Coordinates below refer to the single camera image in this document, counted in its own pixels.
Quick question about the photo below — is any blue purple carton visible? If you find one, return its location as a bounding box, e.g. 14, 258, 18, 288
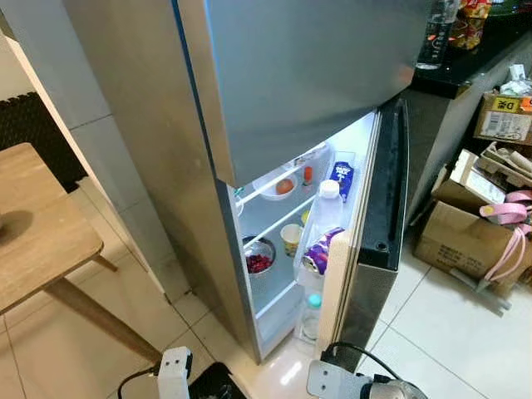
330, 160, 355, 204

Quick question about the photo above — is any moulded pulp packing tray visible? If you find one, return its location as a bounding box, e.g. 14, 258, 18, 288
478, 141, 532, 189

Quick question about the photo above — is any light wooden table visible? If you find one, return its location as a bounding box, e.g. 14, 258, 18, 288
0, 143, 163, 362

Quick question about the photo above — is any grey metal bar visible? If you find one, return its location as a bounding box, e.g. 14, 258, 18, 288
449, 266, 513, 313

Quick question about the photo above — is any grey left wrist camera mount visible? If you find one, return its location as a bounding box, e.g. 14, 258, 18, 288
156, 347, 195, 399

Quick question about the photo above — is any purple snack packet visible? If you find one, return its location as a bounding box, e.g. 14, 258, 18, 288
302, 228, 346, 276

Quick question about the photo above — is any cardboard box orange label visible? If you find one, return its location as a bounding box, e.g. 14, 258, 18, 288
474, 90, 532, 147

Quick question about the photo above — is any white bowl with orange food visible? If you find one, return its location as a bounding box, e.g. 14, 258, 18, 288
253, 166, 303, 203

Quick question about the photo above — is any silver freezer door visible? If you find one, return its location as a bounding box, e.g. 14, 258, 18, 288
173, 0, 435, 189

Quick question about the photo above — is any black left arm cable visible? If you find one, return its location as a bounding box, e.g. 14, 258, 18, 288
116, 363, 161, 399

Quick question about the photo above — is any white paper cup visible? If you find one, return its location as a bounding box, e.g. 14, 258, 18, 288
280, 223, 304, 258

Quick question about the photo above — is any silver refrigerator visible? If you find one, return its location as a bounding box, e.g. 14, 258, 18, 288
62, 0, 383, 364

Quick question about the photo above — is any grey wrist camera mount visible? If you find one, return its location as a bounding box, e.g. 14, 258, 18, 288
306, 359, 372, 399
156, 347, 195, 399

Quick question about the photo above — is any black floor rug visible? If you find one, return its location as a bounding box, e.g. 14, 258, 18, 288
189, 362, 247, 399

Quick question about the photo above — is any white capped clear bottle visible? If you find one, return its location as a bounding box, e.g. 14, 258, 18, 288
308, 180, 346, 250

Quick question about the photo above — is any open cardboard box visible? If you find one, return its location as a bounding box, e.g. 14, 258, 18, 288
431, 150, 508, 215

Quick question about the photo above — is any black kitchen counter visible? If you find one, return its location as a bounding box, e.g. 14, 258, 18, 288
411, 8, 532, 101

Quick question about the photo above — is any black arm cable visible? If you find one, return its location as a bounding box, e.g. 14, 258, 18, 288
322, 341, 405, 385
116, 363, 161, 399

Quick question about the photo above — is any pink plastic hanger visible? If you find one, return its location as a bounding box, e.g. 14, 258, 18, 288
480, 190, 532, 285

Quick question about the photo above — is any black foam puzzle mat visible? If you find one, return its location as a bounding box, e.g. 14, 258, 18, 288
0, 91, 89, 194

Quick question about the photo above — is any crumpled plastic bag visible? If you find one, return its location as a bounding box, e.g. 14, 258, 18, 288
497, 64, 532, 96

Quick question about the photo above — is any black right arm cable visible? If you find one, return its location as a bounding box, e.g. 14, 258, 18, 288
322, 341, 405, 385

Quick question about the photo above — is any white lidded food container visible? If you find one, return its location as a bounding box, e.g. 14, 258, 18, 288
289, 143, 330, 169

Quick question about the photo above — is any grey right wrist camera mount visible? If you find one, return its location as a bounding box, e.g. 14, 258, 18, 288
306, 359, 372, 399

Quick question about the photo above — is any teal capped water bottle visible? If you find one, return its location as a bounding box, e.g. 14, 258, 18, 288
300, 292, 324, 342

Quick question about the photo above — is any steel bowl of berries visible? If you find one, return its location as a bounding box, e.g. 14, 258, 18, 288
242, 236, 278, 276

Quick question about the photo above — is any yellow red snack bag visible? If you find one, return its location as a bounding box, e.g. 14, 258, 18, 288
451, 0, 492, 51

